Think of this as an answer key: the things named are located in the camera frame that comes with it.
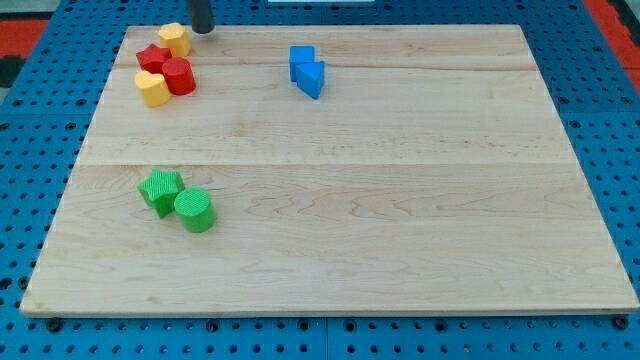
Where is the yellow heart block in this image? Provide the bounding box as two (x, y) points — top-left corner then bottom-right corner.
(134, 70), (171, 107)

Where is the yellow hexagon block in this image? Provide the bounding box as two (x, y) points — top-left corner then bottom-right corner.
(158, 23), (191, 57)

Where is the blue triangle block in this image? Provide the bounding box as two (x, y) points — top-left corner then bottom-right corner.
(296, 61), (325, 100)

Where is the light wooden board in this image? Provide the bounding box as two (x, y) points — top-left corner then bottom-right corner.
(21, 25), (639, 318)

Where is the blue cube block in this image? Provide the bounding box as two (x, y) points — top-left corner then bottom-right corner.
(289, 45), (315, 82)

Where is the green cylinder block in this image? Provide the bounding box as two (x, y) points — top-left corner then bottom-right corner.
(174, 187), (217, 233)

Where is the green star block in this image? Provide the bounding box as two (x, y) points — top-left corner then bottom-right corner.
(137, 168), (185, 218)

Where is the red cylinder block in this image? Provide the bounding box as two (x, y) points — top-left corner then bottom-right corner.
(162, 57), (196, 96)

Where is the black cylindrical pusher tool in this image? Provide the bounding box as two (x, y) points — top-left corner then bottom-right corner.
(186, 0), (215, 35)

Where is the red star block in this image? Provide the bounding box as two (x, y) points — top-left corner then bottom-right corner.
(136, 44), (172, 74)

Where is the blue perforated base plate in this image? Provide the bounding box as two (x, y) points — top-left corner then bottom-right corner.
(1, 0), (639, 359)

